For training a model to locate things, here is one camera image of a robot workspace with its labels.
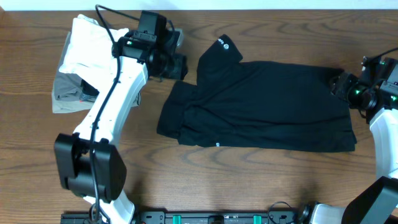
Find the white folded garment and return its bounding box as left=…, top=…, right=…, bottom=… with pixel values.
left=59, top=14, right=129, bottom=91

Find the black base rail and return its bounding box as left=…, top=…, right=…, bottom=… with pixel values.
left=60, top=210, right=312, bottom=224

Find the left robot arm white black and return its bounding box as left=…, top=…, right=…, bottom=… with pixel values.
left=54, top=29, right=186, bottom=223

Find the black t-shirt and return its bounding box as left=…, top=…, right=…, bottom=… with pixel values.
left=157, top=35, right=356, bottom=152

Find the grey folded garment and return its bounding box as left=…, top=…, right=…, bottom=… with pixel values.
left=51, top=30, right=141, bottom=114

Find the black folded garment in pile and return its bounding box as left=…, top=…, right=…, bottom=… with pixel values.
left=81, top=80, right=99, bottom=97

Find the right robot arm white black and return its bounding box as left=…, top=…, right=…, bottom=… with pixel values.
left=307, top=72, right=397, bottom=224

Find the black right camera cable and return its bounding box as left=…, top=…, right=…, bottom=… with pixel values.
left=363, top=46, right=398, bottom=63

